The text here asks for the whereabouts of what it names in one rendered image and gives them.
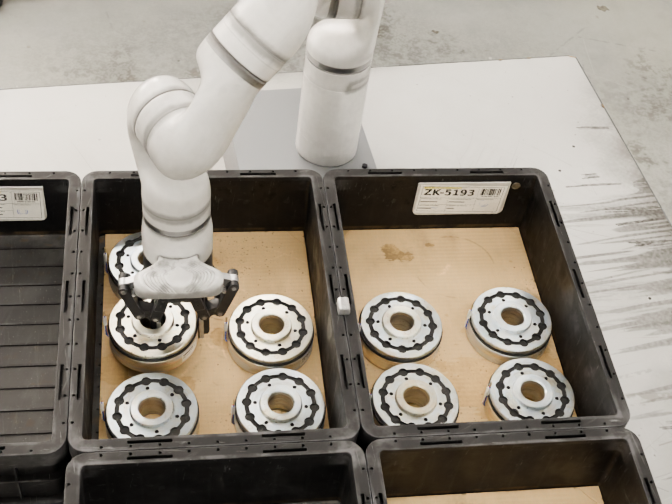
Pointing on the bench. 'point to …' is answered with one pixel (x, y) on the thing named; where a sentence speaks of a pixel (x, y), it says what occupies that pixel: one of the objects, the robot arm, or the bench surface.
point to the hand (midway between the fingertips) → (180, 324)
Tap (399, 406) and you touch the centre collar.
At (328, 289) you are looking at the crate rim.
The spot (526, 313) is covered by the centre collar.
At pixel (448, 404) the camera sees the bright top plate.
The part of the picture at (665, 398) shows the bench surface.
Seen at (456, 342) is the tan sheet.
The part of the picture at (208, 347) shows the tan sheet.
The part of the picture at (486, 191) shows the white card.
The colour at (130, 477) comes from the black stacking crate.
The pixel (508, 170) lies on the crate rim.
